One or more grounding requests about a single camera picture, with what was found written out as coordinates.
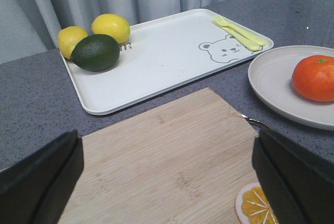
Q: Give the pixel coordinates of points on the dark green lime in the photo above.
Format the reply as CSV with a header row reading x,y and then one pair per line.
x,y
96,52

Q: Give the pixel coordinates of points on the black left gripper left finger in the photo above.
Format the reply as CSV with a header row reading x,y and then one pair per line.
x,y
37,188

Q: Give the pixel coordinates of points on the metal cutting board handle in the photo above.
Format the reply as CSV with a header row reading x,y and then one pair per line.
x,y
254,122

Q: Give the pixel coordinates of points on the beige round plate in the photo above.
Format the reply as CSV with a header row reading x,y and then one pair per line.
x,y
270,76

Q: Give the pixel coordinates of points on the yellow lemon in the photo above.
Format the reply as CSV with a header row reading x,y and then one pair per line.
x,y
113,25
68,38

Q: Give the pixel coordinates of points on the orange mandarin fruit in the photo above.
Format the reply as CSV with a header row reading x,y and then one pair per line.
x,y
312,78

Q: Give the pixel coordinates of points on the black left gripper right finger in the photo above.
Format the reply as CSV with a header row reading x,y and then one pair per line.
x,y
297,182

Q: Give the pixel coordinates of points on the yellow lemon right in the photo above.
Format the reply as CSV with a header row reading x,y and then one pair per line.
x,y
113,25

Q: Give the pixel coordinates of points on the orange slice toy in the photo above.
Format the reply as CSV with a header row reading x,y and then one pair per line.
x,y
252,206

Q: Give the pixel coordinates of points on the yellow plastic fork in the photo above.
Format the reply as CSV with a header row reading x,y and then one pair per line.
x,y
232,27

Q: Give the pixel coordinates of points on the wooden cutting board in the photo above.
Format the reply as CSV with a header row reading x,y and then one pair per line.
x,y
182,162

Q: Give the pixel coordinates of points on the white bear print tray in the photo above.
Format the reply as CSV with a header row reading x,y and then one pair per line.
x,y
160,55

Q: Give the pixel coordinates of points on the yellow plastic spoon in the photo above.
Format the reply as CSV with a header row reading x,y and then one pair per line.
x,y
242,41

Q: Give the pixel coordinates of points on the yellow lemon left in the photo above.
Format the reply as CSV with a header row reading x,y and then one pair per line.
x,y
68,38

